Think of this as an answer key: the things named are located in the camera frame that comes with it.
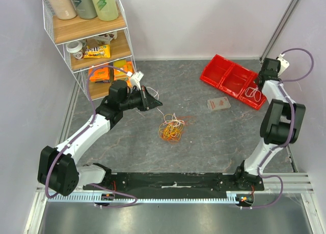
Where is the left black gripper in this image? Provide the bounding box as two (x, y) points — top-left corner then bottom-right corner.
(120, 85), (162, 111)

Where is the white cable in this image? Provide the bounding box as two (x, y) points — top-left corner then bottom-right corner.
(244, 85), (263, 103)
(134, 88), (166, 120)

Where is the orange yellow cable tangle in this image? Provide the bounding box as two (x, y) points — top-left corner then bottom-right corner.
(158, 113), (197, 143)

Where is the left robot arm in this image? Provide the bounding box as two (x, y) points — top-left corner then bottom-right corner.
(37, 80), (162, 198)

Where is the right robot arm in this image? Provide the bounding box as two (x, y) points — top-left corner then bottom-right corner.
(233, 58), (306, 190)

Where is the left orange snack box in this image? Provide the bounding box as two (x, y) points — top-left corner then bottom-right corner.
(88, 66), (110, 83)

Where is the grey sponge packet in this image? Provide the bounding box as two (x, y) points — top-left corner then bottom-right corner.
(207, 97), (231, 111)

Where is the white snack package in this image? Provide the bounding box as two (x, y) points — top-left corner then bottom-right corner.
(92, 31), (118, 46)

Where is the yellow candy bag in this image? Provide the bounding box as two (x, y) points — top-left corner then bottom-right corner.
(84, 45), (111, 59)

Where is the red three-compartment bin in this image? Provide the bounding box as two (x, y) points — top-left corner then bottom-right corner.
(200, 54), (266, 110)

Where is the paper coffee cup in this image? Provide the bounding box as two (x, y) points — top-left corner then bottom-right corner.
(66, 41), (84, 60)

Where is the light green bottle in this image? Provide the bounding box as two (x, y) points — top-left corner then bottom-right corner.
(92, 0), (119, 21)

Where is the grey-green bottle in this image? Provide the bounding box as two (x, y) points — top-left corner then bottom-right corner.
(71, 0), (97, 19)

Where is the beige bottle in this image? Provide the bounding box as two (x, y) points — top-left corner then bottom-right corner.
(48, 0), (77, 20)

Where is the white wire wooden shelf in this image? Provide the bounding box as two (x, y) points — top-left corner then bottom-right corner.
(42, 0), (137, 100)

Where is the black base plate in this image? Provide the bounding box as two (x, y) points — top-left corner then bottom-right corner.
(99, 172), (264, 199)

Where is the slotted cable duct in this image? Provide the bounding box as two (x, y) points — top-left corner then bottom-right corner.
(48, 192), (253, 205)

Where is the aluminium corner post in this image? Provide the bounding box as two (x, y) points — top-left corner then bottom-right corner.
(259, 0), (301, 64)

